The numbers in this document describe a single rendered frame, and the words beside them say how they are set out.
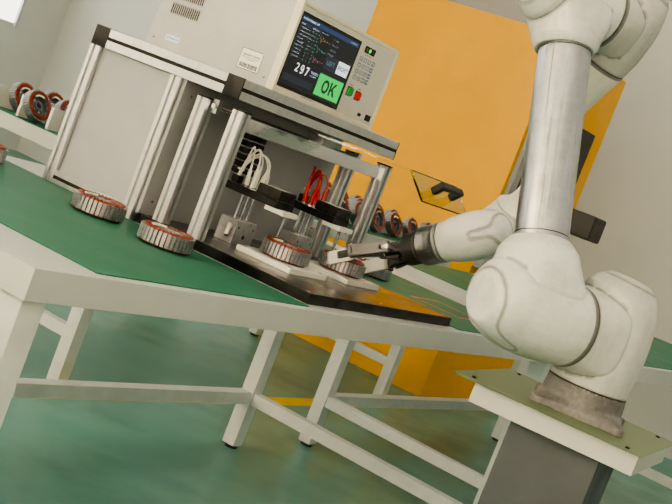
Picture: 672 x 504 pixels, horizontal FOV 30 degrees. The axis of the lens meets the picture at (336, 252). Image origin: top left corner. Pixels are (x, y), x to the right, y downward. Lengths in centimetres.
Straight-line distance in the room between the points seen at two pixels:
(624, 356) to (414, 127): 437
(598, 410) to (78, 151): 127
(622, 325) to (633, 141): 583
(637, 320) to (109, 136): 120
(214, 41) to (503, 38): 380
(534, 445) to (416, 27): 459
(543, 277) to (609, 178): 593
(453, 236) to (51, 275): 112
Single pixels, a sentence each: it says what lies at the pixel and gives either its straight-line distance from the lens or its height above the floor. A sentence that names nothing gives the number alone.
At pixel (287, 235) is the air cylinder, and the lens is 297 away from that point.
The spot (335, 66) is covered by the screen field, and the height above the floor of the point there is 122.
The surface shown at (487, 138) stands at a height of 134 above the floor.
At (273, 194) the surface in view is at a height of 91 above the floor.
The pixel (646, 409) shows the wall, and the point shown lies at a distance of 792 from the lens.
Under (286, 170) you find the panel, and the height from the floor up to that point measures 95.
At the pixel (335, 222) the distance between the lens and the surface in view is 292.
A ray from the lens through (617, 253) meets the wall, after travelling 804.
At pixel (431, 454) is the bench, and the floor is 19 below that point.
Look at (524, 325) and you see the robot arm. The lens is 219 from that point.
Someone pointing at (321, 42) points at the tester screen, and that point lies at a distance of 281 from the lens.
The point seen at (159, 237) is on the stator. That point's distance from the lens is 242.
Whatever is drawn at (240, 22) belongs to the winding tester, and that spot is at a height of 123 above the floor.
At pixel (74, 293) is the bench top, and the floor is 72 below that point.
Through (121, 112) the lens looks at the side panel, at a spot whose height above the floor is 95.
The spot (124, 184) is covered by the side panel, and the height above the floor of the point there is 81.
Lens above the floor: 107
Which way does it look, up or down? 5 degrees down
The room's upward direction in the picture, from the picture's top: 21 degrees clockwise
